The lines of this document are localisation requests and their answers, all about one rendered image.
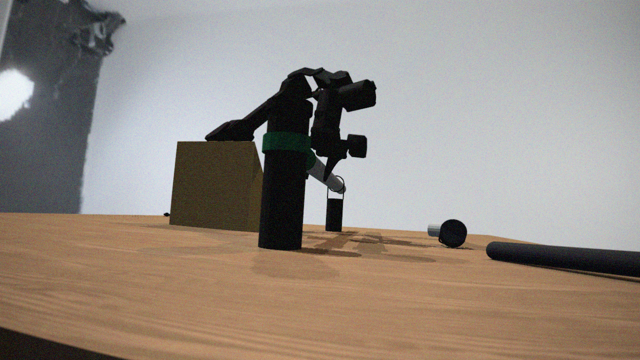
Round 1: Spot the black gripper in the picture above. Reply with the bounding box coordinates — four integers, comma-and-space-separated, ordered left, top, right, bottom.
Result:
309, 107, 368, 182

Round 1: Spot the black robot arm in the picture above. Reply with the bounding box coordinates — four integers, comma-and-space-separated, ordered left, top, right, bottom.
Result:
204, 67, 377, 158

